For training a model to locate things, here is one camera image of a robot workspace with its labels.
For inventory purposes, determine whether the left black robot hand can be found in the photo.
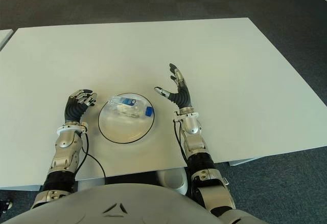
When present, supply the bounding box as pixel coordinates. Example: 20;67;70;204
63;88;99;124

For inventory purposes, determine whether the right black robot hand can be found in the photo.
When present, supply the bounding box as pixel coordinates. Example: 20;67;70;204
154;62;193;110

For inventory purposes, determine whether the clear water bottle blue cap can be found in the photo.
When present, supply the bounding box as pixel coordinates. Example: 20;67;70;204
108;94;154;120

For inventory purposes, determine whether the white plate black rim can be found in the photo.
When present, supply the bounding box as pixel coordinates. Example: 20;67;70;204
98;92;156;144

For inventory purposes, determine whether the glossy white robot waist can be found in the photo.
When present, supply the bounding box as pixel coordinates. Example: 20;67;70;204
156;169;189;196

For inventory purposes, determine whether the white table leg beam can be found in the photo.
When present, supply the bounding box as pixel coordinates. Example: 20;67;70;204
228;156;268;167

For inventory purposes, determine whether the white neighbouring table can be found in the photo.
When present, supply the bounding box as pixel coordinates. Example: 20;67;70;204
0;29;14;52

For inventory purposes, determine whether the grey robot torso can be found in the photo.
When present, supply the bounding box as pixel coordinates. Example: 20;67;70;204
4;184;259;224

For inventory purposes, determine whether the black wheeled stand foot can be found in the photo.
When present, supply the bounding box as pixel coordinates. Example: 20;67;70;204
0;197;14;213

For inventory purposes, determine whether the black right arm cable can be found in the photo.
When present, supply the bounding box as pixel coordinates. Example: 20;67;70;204
173;120;189;174

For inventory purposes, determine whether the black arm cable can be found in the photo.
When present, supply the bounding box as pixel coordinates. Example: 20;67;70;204
76;129;107;185
173;120;189;174

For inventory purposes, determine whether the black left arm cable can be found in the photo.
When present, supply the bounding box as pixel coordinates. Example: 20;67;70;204
76;129;107;185

